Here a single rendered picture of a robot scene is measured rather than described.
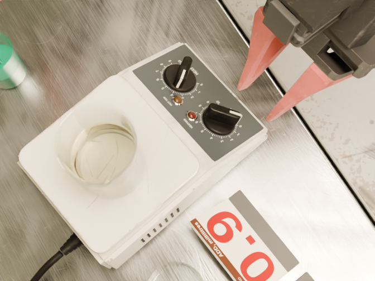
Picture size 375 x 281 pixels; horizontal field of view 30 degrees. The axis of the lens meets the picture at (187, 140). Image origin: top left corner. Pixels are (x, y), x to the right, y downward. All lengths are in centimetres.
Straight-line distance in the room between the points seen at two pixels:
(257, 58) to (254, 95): 17
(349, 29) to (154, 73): 23
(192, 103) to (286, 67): 12
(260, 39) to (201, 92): 15
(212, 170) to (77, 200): 12
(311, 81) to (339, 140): 20
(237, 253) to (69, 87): 24
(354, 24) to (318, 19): 7
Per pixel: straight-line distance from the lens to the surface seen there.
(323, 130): 71
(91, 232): 60
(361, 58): 50
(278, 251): 68
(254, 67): 56
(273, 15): 45
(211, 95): 67
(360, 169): 70
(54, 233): 70
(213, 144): 64
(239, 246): 66
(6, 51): 73
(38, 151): 63
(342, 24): 50
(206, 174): 62
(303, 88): 53
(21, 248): 71
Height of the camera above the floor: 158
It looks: 75 degrees down
